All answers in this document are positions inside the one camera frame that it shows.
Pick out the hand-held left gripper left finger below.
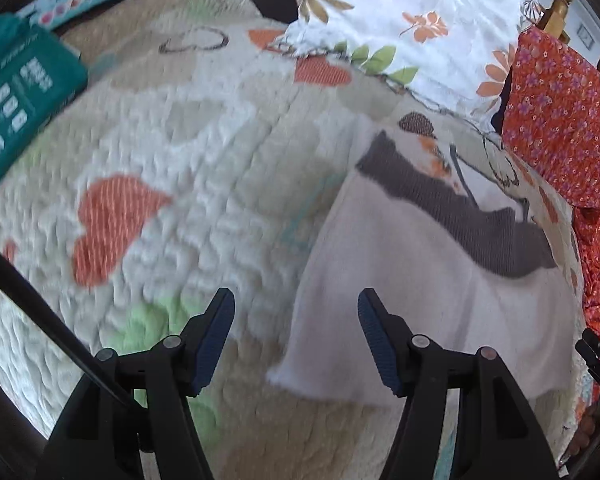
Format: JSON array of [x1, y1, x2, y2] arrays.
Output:
[[35, 287, 236, 480]]

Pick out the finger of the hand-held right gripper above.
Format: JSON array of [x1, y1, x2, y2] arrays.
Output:
[[575, 329, 600, 392]]

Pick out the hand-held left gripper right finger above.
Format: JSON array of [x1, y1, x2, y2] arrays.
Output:
[[357, 287, 561, 480]]

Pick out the heart patterned quilt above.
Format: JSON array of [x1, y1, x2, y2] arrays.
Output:
[[0, 0, 596, 480]]

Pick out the orange floral cloth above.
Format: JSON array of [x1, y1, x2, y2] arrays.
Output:
[[500, 27, 600, 348]]

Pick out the teal box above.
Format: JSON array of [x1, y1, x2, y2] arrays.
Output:
[[0, 15, 90, 211]]

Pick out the white floral pillow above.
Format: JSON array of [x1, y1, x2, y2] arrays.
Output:
[[280, 0, 543, 121]]

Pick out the black strap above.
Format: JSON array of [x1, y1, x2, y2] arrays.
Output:
[[0, 237, 136, 406]]

